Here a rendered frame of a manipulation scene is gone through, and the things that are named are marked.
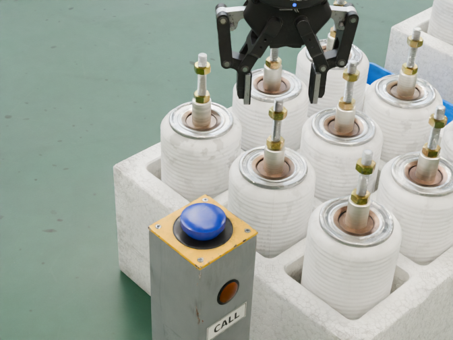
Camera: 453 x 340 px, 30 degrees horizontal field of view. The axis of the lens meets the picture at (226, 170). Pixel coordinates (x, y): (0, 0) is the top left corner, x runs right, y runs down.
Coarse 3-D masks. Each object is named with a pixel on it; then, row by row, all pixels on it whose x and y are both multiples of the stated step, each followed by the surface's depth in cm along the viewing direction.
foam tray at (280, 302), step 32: (128, 160) 104; (160, 160) 105; (128, 192) 103; (160, 192) 100; (224, 192) 100; (128, 224) 107; (128, 256) 111; (256, 256) 92; (288, 256) 92; (448, 256) 93; (256, 288) 91; (288, 288) 88; (416, 288) 89; (448, 288) 92; (256, 320) 93; (288, 320) 88; (320, 320) 85; (352, 320) 85; (384, 320) 85; (416, 320) 90; (448, 320) 97
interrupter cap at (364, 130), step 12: (312, 120) 99; (324, 120) 100; (360, 120) 100; (372, 120) 100; (324, 132) 98; (336, 132) 98; (360, 132) 98; (372, 132) 98; (336, 144) 96; (348, 144) 96; (360, 144) 96
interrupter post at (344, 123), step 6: (336, 108) 97; (354, 108) 97; (336, 114) 98; (342, 114) 97; (348, 114) 97; (354, 114) 97; (336, 120) 98; (342, 120) 97; (348, 120) 97; (336, 126) 98; (342, 126) 98; (348, 126) 98; (342, 132) 98; (348, 132) 98
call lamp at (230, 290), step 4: (232, 284) 76; (236, 284) 76; (224, 288) 75; (228, 288) 75; (232, 288) 76; (236, 288) 76; (224, 292) 75; (228, 292) 76; (232, 292) 76; (236, 292) 77; (220, 296) 75; (224, 296) 76; (228, 296) 76; (232, 296) 76; (220, 300) 76; (224, 300) 76; (228, 300) 76
